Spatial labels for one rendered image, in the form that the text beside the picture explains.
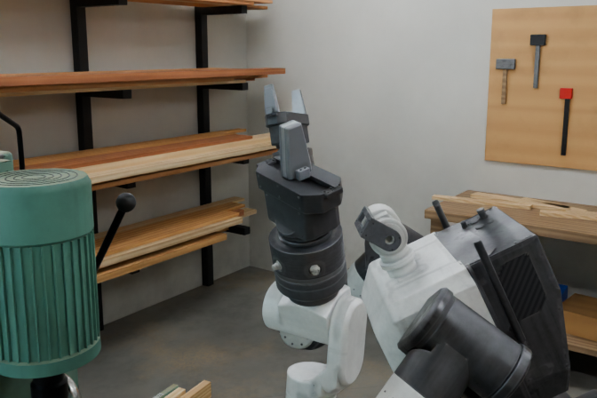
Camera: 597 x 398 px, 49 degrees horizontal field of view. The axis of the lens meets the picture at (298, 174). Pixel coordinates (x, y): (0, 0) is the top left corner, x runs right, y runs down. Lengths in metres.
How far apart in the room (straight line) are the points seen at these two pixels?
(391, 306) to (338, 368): 0.26
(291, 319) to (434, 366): 0.22
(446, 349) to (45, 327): 0.61
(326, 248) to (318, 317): 0.10
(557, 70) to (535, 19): 0.32
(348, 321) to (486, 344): 0.22
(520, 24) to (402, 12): 0.77
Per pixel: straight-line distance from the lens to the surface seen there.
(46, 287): 1.10
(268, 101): 1.38
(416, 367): 0.94
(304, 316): 0.81
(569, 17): 4.02
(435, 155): 4.33
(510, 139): 4.13
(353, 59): 4.57
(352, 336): 0.82
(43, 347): 1.14
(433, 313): 0.92
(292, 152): 0.72
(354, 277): 1.38
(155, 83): 3.80
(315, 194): 0.70
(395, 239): 1.07
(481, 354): 0.94
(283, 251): 0.75
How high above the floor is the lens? 1.70
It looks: 11 degrees down
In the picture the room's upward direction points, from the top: straight up
